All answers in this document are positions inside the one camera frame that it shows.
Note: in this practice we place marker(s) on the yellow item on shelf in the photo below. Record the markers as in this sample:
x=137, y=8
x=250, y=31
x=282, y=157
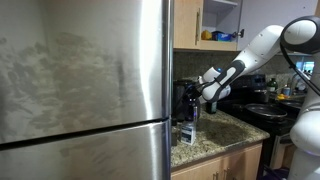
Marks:
x=206, y=35

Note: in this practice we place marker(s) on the black frying pan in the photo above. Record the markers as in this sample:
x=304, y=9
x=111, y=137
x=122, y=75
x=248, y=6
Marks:
x=266, y=111

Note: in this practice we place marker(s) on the open upper cabinet door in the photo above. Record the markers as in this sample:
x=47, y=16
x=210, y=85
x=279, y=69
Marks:
x=266, y=13

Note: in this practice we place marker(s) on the stainless steel fridge door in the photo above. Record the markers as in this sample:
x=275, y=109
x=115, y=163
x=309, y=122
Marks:
x=83, y=66

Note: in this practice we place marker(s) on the blue cup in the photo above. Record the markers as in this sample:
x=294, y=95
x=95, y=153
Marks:
x=286, y=90

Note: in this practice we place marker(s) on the light wood cabinet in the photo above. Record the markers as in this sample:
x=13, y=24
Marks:
x=185, y=23
x=240, y=163

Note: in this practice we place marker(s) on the dark shallow pan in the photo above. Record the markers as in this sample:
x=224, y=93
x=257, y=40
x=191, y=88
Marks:
x=293, y=104

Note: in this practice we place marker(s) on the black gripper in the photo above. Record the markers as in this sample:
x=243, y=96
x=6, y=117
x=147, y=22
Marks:
x=195, y=91

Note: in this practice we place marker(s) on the stainless steel freezer drawer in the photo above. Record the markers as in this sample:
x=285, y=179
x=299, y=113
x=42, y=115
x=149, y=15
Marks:
x=83, y=160

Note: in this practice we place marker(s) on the light wood upper cabinet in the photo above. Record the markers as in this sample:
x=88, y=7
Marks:
x=185, y=23

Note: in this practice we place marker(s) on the small yellow object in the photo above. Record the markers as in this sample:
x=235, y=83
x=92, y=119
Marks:
x=281, y=97

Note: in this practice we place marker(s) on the light wood lower cabinet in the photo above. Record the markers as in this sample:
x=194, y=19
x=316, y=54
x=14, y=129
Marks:
x=240, y=163

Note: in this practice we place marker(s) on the spray bottle with white label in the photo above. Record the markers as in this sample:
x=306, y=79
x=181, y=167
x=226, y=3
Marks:
x=188, y=133

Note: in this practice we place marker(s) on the dark glass jar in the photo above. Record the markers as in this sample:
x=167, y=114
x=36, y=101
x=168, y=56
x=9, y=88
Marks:
x=211, y=108

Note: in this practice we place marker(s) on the green bottle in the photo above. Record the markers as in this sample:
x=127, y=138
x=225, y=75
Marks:
x=272, y=86

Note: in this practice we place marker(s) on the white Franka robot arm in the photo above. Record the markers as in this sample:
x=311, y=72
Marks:
x=260, y=50

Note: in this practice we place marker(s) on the black countertop appliance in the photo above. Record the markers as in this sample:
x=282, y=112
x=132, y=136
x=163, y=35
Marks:
x=180, y=100

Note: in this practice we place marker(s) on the black kitchen stove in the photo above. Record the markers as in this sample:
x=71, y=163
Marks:
x=263, y=130

